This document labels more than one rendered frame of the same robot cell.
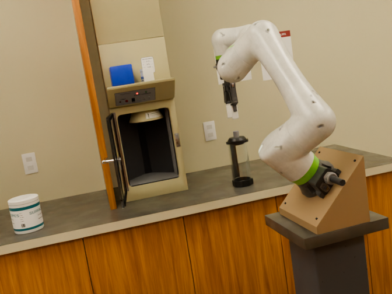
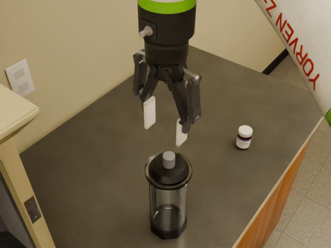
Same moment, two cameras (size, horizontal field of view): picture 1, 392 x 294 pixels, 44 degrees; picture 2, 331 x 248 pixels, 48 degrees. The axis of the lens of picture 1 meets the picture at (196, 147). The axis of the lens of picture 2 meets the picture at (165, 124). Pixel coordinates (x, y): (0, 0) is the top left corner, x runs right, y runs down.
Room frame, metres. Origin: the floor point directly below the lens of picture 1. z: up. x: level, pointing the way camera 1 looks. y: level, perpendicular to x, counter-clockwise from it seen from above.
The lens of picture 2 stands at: (1.93, 0.16, 1.81)
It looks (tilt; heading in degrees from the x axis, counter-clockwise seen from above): 43 degrees down; 319
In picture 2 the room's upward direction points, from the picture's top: straight up
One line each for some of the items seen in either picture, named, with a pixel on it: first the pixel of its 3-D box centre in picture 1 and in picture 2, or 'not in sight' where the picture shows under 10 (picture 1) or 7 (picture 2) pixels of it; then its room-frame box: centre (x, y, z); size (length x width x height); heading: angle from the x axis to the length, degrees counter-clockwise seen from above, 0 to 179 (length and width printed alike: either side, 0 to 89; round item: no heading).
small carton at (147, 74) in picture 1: (147, 74); not in sight; (2.34, 0.18, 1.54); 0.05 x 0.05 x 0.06; 20
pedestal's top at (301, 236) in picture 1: (322, 221); not in sight; (1.71, -0.42, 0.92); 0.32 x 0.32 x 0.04; 14
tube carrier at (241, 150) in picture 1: (240, 161); (168, 196); (2.35, -0.20, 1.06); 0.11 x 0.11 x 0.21
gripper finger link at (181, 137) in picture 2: (234, 111); (182, 130); (2.31, -0.21, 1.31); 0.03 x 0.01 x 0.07; 102
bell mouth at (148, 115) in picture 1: (145, 114); not in sight; (2.49, 0.23, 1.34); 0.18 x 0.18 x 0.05
